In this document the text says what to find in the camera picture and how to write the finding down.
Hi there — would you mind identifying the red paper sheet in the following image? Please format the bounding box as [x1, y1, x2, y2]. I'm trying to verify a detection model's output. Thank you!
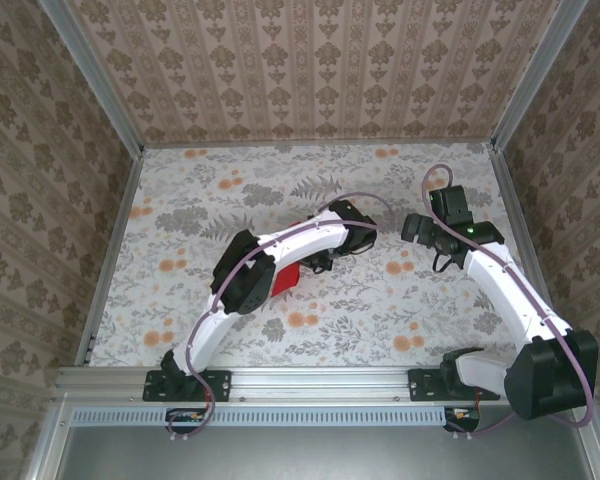
[271, 217, 307, 297]

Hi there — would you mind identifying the floral patterned table cover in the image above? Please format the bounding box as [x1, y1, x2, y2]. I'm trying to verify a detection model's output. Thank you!
[87, 144, 556, 369]

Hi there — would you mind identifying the grey metal panel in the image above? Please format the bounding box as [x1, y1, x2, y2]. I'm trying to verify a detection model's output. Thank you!
[54, 404, 594, 480]

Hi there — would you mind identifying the aluminium table side rail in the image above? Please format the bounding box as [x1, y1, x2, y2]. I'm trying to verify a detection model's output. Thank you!
[74, 147, 146, 369]
[492, 147, 571, 366]

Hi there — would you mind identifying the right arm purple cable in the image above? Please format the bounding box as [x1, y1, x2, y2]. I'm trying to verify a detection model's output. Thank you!
[422, 164, 596, 440]

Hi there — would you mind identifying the thin aluminium table rail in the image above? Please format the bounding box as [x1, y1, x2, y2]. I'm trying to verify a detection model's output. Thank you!
[142, 141, 496, 150]

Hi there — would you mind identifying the long aluminium mounting rail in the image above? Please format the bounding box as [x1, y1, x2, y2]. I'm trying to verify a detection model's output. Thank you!
[54, 364, 592, 401]

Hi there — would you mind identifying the slotted grey cable duct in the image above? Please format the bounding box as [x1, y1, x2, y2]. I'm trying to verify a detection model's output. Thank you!
[72, 405, 449, 427]

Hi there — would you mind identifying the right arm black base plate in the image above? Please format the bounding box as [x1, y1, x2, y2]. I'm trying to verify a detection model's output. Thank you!
[407, 368, 501, 403]

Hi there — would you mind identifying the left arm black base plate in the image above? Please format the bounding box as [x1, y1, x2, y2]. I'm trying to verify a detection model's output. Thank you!
[142, 368, 232, 403]

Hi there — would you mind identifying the aluminium frame post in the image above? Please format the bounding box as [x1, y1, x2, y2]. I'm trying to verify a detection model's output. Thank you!
[488, 0, 592, 154]
[38, 0, 146, 156]

